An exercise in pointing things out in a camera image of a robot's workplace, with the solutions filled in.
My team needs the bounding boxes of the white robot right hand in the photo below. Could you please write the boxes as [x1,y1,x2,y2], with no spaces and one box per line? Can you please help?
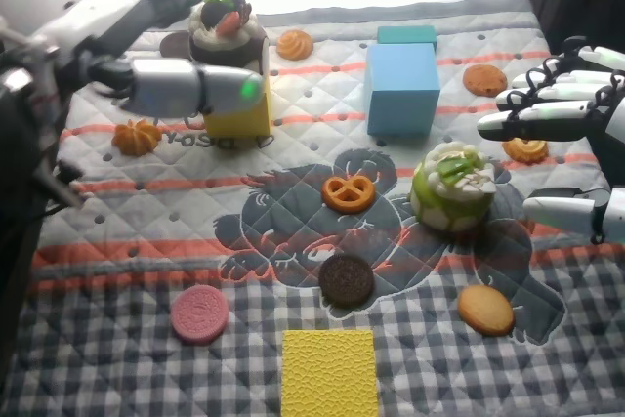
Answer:
[476,35,625,246]

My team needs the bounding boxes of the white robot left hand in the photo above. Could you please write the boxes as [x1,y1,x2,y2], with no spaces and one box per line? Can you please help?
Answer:
[28,0,268,120]

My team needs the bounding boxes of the green cream cupcake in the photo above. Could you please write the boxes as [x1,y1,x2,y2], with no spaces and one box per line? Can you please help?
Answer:
[409,142,497,232]

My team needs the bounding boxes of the chocolate cupcake with fruit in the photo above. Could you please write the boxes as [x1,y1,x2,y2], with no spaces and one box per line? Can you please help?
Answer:
[187,0,271,77]

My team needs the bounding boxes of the blue block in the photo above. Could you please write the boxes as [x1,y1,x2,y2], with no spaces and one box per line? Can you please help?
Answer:
[364,42,441,138]

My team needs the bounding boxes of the brown chip cookie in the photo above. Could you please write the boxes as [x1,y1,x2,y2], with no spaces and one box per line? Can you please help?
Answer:
[462,63,509,98]

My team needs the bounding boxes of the dark chocolate sandwich cookie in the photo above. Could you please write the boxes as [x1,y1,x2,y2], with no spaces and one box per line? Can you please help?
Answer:
[318,253,376,309]
[159,30,194,61]

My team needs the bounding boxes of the orange flower-shaped cookie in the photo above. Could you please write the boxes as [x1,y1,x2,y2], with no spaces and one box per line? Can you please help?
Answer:
[111,118,163,157]

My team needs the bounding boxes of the orange swirl cookie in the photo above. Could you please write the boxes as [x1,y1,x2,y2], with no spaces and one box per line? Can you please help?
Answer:
[275,29,314,62]

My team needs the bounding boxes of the plain round golden cookie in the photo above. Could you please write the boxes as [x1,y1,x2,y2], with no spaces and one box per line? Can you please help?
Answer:
[457,284,517,337]

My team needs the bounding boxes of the orange pretzel cookie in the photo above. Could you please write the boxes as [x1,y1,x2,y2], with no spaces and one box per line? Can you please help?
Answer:
[321,175,377,215]

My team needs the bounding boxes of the grey quilt with bear print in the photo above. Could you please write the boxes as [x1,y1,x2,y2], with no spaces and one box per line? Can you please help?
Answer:
[0,0,625,417]

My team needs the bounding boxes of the pink sandwich cookie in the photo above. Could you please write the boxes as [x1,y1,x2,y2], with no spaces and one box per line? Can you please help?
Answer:
[170,285,230,344]

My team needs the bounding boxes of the ring-shaped swirl cookie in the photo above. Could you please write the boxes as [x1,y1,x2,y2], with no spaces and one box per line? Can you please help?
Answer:
[502,138,549,164]

